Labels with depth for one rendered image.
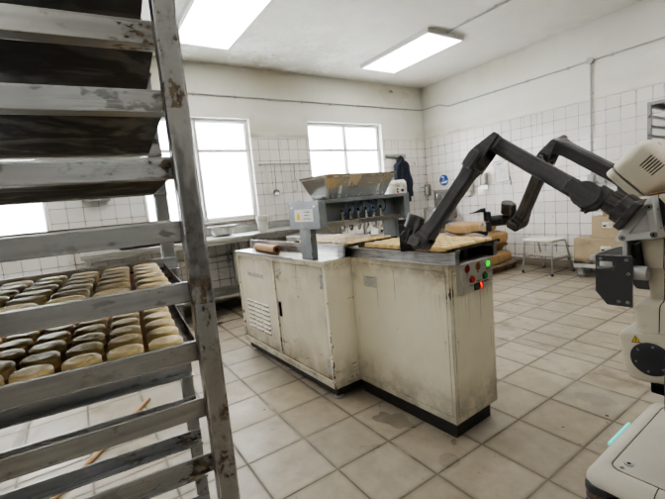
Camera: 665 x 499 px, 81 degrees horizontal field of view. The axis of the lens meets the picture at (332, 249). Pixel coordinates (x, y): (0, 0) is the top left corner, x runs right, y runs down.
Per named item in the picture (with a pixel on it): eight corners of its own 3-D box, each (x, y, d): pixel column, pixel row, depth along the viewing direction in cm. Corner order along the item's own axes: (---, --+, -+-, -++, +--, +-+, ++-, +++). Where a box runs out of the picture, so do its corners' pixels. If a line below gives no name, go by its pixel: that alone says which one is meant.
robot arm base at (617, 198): (639, 204, 102) (655, 201, 109) (611, 187, 107) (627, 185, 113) (617, 231, 107) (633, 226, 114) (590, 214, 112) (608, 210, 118)
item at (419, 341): (360, 392, 237) (347, 247, 226) (400, 373, 256) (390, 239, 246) (458, 444, 180) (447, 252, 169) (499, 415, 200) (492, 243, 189)
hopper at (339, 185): (300, 202, 240) (298, 179, 239) (368, 196, 273) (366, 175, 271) (327, 199, 217) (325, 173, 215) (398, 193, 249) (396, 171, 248)
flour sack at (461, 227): (441, 234, 583) (441, 223, 581) (457, 231, 609) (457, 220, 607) (487, 234, 528) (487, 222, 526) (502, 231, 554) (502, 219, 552)
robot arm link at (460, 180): (482, 152, 135) (495, 160, 143) (469, 146, 139) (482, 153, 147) (415, 251, 151) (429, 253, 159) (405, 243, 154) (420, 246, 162)
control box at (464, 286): (456, 294, 175) (454, 263, 173) (487, 283, 189) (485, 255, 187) (463, 295, 172) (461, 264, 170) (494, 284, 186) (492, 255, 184)
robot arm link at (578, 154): (543, 134, 161) (558, 128, 165) (531, 162, 171) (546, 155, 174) (652, 189, 134) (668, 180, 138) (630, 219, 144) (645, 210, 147)
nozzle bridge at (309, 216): (293, 257, 241) (287, 203, 237) (378, 242, 283) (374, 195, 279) (323, 261, 215) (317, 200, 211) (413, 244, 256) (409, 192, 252)
